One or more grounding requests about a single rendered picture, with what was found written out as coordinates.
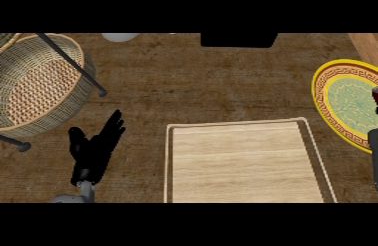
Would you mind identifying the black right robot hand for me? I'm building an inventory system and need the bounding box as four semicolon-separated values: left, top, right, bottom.
366;127;378;192

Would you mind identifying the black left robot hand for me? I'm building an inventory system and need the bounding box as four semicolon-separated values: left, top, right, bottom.
66;109;127;187

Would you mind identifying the dark red can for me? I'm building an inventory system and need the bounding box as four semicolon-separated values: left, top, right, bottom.
370;85;378;115

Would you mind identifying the yellow and green patterned plate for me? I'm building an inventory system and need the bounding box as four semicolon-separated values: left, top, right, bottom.
310;58;378;155

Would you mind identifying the pale wooden tray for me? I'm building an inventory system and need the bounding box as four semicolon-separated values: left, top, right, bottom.
162;116;339;204

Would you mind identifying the dark basket stand leg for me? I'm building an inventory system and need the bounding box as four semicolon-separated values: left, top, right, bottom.
0;134;32;153
35;32;109;98

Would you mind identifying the large woven wicker basket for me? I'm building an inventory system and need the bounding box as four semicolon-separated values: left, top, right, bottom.
0;33;97;138

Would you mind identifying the brown wooden board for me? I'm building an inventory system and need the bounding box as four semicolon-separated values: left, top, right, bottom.
347;32;378;68

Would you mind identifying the pale grey round object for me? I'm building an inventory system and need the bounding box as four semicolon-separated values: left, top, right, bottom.
100;32;142;43

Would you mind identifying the small woven wicker basket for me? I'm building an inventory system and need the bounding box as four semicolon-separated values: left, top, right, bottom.
0;32;23;53

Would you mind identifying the black appliance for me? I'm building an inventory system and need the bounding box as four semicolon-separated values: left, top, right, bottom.
199;32;280;49

